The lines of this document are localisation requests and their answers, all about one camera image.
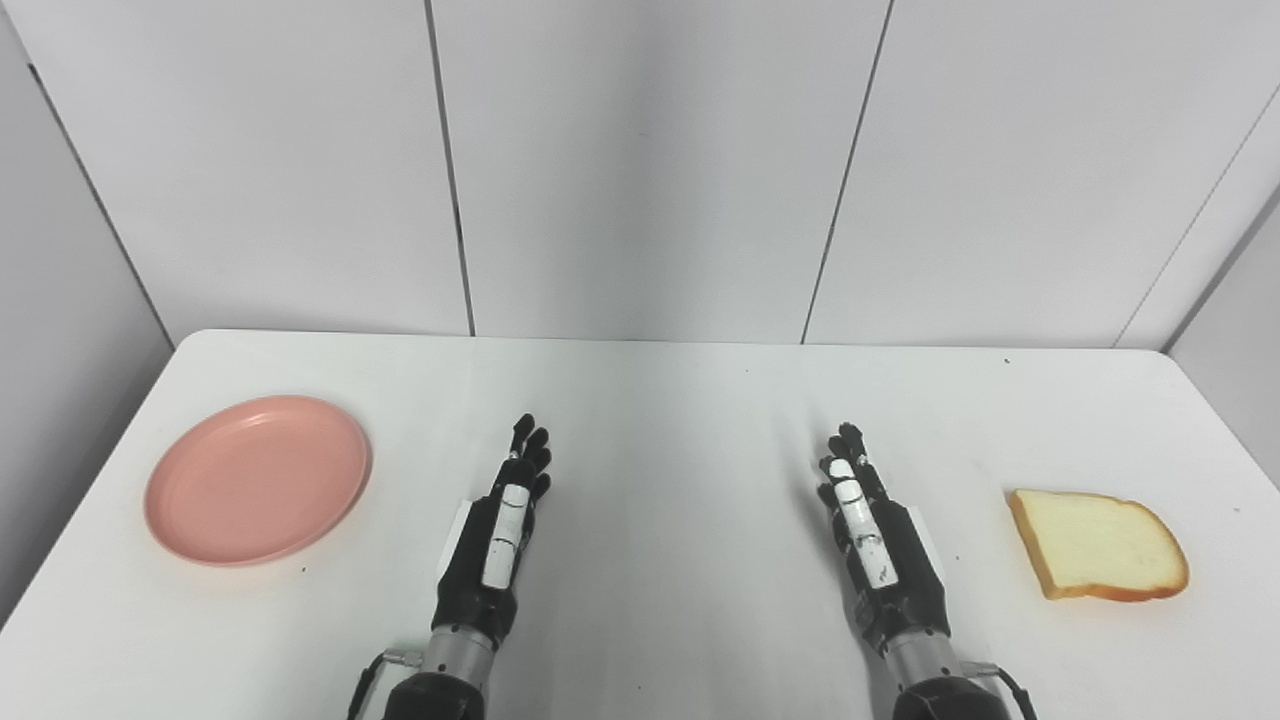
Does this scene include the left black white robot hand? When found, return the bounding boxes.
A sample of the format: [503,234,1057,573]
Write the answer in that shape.
[432,413,553,646]

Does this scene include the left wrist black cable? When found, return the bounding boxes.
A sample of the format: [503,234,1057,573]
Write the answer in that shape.
[346,647,421,720]

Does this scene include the pink round plate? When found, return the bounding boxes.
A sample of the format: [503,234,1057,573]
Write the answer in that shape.
[144,395,372,568]

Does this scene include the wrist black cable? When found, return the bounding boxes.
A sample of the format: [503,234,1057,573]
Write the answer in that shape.
[346,647,421,720]
[960,660,1039,720]

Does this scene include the slice of bread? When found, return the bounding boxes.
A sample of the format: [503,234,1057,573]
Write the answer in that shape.
[1006,488,1190,602]

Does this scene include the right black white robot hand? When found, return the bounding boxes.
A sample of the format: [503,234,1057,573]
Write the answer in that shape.
[817,422,952,656]

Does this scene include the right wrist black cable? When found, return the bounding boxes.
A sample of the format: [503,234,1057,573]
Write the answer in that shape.
[960,660,1039,720]

